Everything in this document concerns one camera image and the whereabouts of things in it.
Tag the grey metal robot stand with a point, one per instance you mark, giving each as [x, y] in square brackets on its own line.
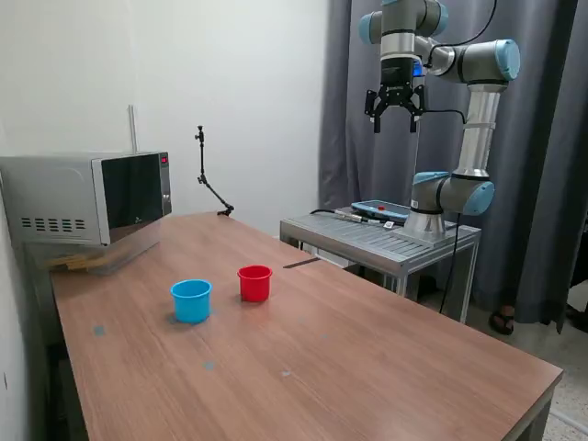
[367, 239]

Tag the foot in black sandal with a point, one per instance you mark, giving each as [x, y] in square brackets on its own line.
[503, 319]

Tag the wooden blocks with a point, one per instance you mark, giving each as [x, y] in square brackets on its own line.
[78, 263]

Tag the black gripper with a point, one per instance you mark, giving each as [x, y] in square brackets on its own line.
[399, 78]

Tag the red plastic cup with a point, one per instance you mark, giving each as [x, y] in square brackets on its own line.
[254, 289]

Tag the silver microwave oven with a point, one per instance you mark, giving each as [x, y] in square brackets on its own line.
[55, 193]

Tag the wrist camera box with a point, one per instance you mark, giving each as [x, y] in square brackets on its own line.
[419, 69]

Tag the grey curtain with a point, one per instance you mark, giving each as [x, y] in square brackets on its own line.
[542, 161]

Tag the blue plastic cup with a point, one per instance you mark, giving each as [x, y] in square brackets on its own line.
[190, 305]

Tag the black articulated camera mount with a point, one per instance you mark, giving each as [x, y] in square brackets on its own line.
[226, 211]

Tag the white pole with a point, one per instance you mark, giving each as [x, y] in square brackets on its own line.
[132, 128]

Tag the brown flat strip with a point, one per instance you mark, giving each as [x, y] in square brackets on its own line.
[301, 263]

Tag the silver blue UR5e robot arm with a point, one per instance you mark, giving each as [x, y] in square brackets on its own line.
[478, 133]

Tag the blue teach pendant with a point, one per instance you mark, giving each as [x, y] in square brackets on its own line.
[381, 209]

